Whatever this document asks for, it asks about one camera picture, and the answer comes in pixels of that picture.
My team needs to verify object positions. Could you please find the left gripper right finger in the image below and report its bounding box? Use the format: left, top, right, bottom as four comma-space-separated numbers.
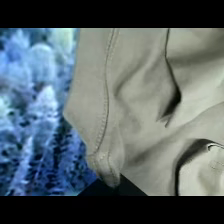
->
116, 173, 148, 197

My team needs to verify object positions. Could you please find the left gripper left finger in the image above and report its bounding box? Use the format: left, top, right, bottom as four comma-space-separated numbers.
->
77, 178, 118, 197

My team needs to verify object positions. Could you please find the beige shirt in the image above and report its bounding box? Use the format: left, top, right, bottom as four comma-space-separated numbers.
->
62, 27, 224, 197

